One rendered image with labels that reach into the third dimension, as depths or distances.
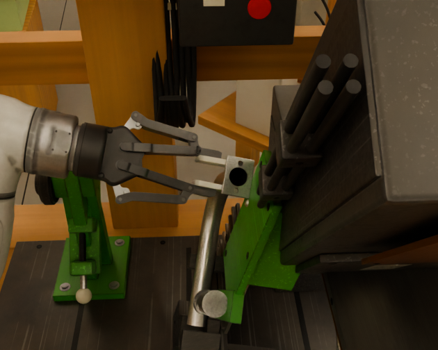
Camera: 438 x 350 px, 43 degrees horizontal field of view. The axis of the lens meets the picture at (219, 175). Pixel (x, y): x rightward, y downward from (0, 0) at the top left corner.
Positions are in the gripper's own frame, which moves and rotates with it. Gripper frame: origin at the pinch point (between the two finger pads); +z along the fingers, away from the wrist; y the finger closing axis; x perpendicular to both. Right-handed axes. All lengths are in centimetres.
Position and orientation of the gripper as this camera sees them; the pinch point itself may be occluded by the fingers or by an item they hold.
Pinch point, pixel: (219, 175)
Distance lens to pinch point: 79.9
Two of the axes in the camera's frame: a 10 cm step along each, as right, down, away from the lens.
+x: -2.1, 0.8, 9.7
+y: 1.6, -9.8, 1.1
